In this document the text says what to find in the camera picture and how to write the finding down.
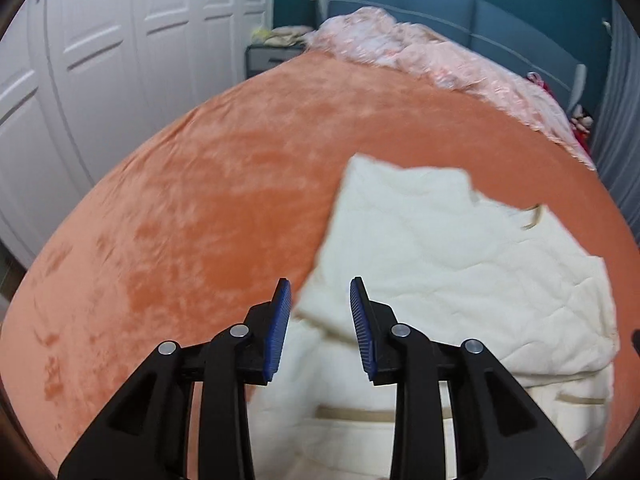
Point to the white quilted jacket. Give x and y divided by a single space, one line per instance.
450 260

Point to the dark grey nightstand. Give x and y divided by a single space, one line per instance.
265 57

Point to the blue upholstered headboard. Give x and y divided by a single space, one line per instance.
450 10

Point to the orange velvet bed blanket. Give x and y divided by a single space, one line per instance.
200 210

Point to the white wardrobe doors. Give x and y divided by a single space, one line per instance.
150 35

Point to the pink floral quilt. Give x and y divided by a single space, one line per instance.
425 50

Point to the pale yellow cloth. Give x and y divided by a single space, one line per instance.
280 35

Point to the small plush doll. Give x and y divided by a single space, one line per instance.
581 119

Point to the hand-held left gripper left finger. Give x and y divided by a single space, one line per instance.
278 320

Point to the red cloth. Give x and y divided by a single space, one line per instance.
582 140

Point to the grey curtain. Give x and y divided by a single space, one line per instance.
620 110

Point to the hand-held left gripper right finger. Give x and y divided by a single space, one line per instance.
361 325

